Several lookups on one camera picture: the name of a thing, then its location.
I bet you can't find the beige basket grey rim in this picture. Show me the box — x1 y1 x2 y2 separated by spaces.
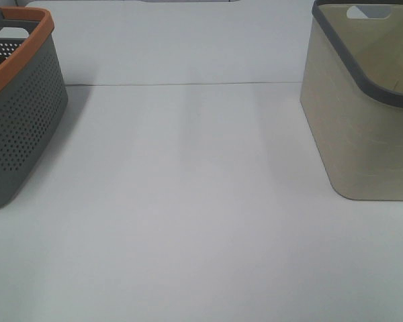
300 1 403 201

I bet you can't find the grey perforated basket orange rim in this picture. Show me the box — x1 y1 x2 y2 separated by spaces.
0 6 69 208

